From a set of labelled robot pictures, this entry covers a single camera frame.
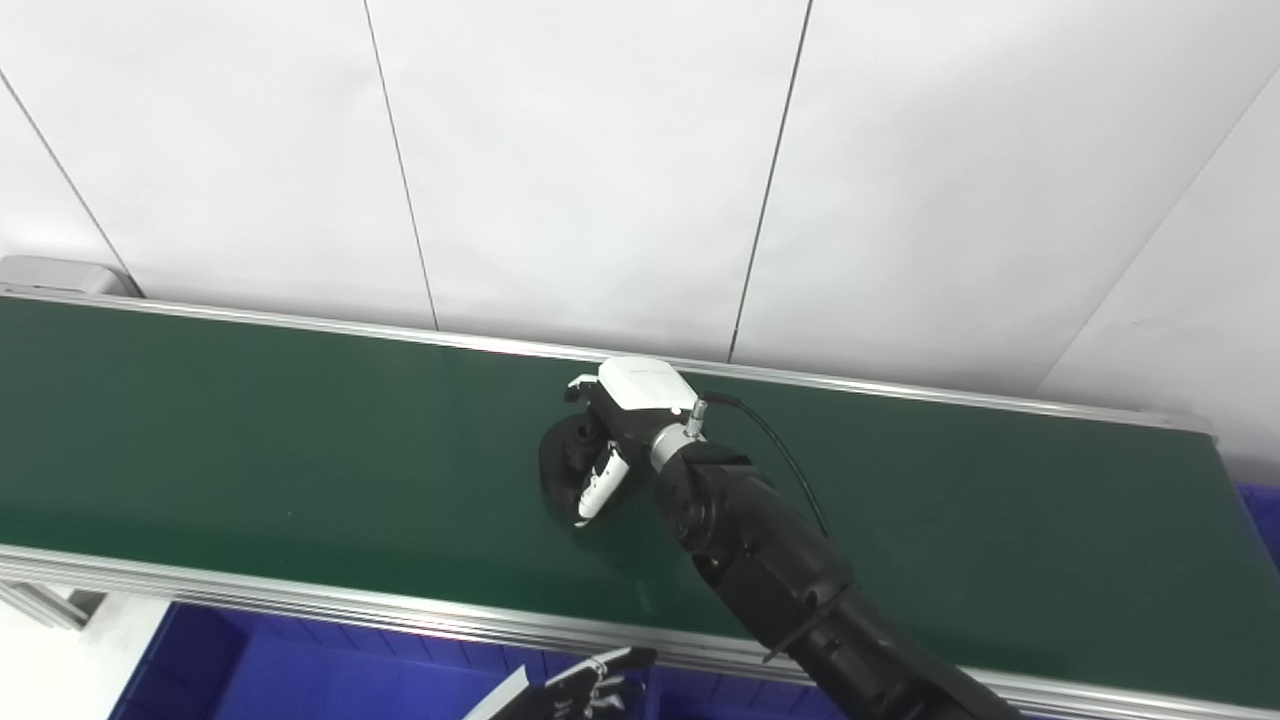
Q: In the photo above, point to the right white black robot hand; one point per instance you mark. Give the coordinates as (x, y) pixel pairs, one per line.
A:
(640, 395)

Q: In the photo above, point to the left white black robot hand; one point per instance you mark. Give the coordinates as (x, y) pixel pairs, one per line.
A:
(575, 695)

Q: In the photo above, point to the black round flanged part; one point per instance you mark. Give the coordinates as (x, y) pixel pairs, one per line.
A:
(565, 465)

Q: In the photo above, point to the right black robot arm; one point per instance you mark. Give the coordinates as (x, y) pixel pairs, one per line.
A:
(770, 560)

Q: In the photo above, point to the blue bin with black parts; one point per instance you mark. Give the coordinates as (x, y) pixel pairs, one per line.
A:
(720, 702)

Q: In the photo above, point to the blue bin with white gears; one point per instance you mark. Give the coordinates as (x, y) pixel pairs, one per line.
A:
(300, 675)

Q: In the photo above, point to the green conveyor belt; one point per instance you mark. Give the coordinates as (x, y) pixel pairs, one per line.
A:
(300, 450)

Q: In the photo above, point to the aluminium conveyor support leg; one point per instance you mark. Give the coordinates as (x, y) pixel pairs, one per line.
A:
(45, 603)

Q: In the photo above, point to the grey conveyor motor box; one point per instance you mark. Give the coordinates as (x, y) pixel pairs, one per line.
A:
(60, 275)

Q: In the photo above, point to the empty blue plastic bin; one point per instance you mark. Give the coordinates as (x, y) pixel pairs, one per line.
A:
(1262, 525)

